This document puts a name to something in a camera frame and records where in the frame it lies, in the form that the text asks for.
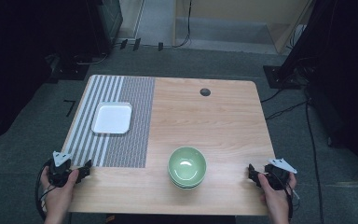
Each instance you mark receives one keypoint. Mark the white square plate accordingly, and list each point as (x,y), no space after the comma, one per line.
(112,118)

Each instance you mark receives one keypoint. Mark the small black floor block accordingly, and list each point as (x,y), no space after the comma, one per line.
(136,44)
(160,46)
(123,44)

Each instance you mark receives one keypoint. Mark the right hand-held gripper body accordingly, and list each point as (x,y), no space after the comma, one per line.
(278,177)

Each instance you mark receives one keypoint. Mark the black floor base plate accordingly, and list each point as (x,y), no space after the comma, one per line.
(275,77)

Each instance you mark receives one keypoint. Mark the grey striped woven placemat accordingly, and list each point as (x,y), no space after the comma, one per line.
(130,130)

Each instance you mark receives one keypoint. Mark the person's left hand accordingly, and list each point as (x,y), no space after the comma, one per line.
(57,199)

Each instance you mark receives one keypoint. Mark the dark cabinet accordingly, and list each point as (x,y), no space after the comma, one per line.
(105,25)

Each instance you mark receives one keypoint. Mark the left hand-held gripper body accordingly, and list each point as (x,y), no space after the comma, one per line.
(59,172)

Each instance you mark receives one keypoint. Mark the black stand base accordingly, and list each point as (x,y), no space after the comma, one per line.
(70,70)

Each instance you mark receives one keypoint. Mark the black curtain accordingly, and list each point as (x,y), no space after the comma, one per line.
(345,77)
(15,62)

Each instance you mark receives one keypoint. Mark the light wooden partition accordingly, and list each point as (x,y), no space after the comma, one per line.
(245,15)

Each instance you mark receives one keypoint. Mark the person's right hand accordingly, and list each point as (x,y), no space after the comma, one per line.
(276,200)

